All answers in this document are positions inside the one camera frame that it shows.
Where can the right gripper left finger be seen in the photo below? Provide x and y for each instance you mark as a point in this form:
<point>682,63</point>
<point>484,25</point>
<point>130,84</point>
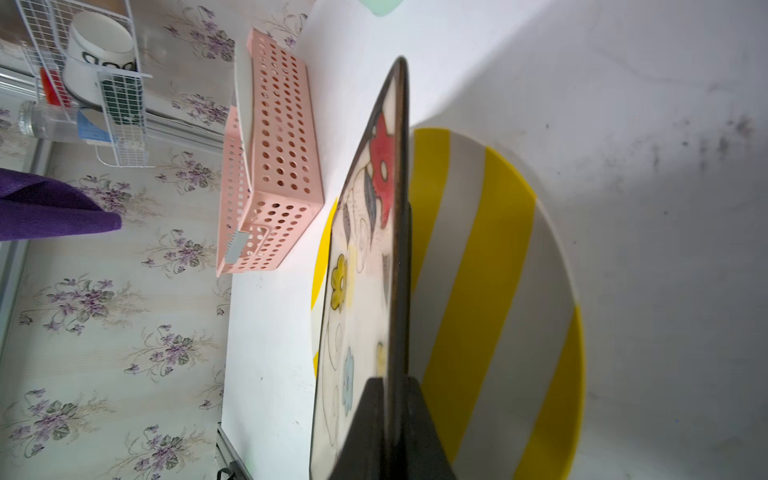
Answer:
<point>362,453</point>

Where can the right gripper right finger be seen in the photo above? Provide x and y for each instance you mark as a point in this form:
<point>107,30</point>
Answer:
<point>423,456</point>

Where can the square floral plate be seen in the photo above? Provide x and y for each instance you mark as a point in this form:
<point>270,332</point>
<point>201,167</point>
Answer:
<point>362,345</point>

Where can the yellow striped round plate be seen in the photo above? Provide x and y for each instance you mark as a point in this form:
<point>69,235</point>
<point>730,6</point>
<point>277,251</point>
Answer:
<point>493,333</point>

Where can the purple knitted cloth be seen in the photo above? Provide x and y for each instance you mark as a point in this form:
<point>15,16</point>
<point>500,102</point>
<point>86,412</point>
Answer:
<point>37,207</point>

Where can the plaid round plate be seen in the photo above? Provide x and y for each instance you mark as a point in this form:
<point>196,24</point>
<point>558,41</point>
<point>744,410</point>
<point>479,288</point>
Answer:
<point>244,99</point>

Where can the pink perforated plastic basket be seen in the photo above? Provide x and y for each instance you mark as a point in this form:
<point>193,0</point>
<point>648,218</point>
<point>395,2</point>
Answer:
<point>261,220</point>

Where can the mint green pencil cup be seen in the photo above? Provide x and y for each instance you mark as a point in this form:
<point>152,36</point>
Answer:
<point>381,8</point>

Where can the clear plastic bottle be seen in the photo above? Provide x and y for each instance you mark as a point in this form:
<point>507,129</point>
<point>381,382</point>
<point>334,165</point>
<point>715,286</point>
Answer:
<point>63,124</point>

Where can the white mug with black print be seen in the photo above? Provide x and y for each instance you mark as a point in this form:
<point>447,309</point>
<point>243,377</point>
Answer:
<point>95,40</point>

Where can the red capped jar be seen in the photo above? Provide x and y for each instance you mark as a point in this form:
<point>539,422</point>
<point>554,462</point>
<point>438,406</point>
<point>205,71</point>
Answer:
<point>54,90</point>

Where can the white wire wall basket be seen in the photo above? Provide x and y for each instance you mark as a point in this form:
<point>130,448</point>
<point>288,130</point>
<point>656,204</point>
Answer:
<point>123,94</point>

